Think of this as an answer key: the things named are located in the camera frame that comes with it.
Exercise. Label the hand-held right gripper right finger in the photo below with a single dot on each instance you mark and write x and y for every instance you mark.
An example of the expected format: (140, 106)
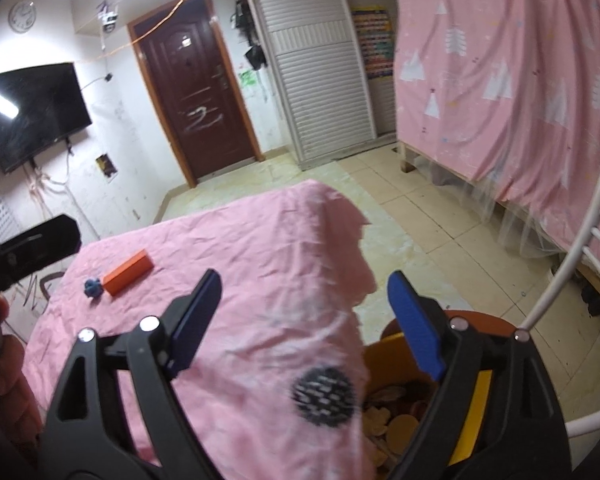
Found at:
(415, 325)

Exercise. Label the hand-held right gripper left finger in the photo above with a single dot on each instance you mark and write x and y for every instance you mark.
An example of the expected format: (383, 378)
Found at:
(195, 320)

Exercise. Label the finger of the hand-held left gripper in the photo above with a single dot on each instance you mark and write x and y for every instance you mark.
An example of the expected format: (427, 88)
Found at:
(50, 240)

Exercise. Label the yellow bucket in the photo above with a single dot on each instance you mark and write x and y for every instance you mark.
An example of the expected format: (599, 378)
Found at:
(385, 360)

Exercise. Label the person's left hand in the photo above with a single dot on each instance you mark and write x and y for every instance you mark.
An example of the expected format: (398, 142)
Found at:
(15, 380)

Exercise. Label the small blue crumpled ball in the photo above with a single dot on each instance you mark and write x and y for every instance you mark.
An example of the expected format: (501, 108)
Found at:
(93, 287)

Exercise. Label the orange box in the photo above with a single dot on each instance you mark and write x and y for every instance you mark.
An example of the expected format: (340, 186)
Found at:
(127, 272)

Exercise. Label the pink bed sheet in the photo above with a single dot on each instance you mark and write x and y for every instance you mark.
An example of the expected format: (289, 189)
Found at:
(260, 240)

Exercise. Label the beige lobed piece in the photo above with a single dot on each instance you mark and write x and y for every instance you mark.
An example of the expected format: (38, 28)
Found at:
(376, 421)

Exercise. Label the white sheer bed skirt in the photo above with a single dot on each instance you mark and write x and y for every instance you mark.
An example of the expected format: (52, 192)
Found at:
(520, 225)

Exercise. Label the black shoe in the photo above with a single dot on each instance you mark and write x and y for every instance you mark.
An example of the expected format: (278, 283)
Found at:
(592, 299)

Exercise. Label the white metal chair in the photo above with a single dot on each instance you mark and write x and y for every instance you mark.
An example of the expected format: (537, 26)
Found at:
(587, 421)

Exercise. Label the dark brown door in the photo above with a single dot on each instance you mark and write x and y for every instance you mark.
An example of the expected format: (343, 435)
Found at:
(195, 95)

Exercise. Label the white shutter cabinet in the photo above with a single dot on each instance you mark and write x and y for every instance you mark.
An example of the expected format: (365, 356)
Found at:
(325, 85)

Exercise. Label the pink printed curtain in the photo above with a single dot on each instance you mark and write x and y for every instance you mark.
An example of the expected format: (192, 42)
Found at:
(505, 85)

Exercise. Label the hanging black bag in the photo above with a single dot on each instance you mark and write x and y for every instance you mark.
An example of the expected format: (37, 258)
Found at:
(256, 57)

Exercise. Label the hanging black items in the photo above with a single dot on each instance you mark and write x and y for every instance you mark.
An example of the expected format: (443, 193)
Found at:
(242, 12)

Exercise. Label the open wall junction box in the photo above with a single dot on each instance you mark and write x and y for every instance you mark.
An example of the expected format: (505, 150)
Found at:
(106, 166)

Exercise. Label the wall-mounted black television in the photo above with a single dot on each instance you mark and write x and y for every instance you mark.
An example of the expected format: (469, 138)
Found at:
(30, 115)

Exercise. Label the round wall clock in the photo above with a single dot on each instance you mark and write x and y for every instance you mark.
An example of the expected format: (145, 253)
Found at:
(22, 16)

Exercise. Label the white security camera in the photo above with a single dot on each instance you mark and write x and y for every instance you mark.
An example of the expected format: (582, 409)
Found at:
(109, 19)

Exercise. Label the colourful grid wall poster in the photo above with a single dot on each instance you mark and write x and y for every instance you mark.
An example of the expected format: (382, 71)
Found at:
(372, 42)

